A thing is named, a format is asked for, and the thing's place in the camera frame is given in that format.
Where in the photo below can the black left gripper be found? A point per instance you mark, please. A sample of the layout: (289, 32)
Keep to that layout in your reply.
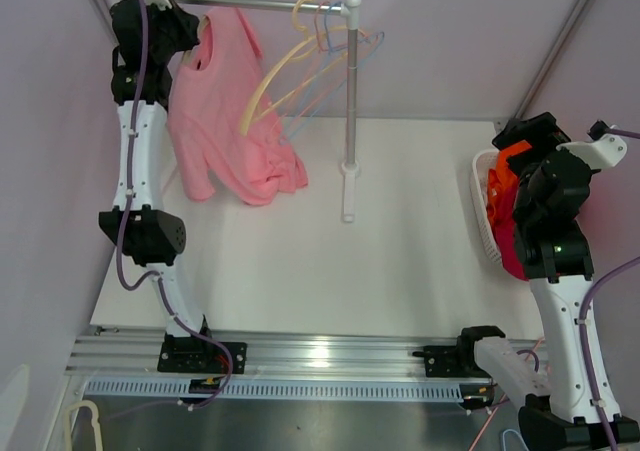
(186, 23)

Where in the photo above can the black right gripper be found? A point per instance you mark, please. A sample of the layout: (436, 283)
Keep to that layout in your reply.
(540, 132)

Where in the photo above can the beige hanger of pink shirt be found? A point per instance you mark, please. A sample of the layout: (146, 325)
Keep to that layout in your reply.
(189, 55)

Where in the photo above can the orange t shirt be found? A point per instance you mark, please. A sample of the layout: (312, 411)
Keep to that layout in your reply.
(501, 179)

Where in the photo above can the magenta t shirt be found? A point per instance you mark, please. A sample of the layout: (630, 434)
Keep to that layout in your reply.
(503, 231)

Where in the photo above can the beige hanger of magenta shirt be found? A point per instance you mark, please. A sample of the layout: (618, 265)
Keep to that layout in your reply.
(258, 107)

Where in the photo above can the pink t shirt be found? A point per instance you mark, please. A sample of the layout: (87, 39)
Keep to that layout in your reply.
(205, 107)

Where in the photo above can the pink wire hanger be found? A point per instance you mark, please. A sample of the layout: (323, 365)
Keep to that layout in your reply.
(342, 12)

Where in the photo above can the light blue wire hanger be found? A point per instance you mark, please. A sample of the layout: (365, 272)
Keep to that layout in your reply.
(342, 58)

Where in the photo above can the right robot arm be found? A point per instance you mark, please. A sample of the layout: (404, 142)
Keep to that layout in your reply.
(574, 407)

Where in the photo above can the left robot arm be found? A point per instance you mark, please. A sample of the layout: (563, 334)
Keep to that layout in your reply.
(148, 240)

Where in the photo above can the pink hanger on floor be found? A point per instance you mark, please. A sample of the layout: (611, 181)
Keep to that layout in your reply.
(490, 416)

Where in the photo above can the blue hanger on floor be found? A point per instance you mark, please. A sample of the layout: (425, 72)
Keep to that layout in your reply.
(511, 436)

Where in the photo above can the white perforated laundry basket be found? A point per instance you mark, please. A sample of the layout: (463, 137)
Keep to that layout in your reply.
(481, 164)

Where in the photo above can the metal clothes rack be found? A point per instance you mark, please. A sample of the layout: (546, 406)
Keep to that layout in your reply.
(350, 91)

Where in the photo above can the aluminium mounting rail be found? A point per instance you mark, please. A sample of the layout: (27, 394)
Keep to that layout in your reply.
(135, 351)

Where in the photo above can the white slotted cable duct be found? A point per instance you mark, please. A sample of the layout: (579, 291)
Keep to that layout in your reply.
(271, 389)

